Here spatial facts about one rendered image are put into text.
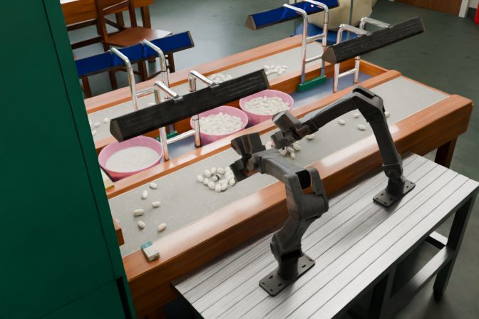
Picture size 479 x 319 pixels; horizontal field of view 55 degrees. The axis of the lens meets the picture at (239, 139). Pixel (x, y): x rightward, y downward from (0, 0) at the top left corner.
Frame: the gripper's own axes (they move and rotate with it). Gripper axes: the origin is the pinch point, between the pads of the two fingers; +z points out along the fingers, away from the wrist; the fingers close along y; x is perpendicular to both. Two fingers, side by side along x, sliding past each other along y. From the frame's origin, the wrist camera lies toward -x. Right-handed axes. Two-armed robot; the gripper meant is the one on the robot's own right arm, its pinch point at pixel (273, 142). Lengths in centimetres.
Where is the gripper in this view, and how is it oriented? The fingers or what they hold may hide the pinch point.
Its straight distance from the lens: 195.9
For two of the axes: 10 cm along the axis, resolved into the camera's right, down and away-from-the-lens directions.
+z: -4.3, 2.1, 8.8
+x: 3.8, 9.2, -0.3
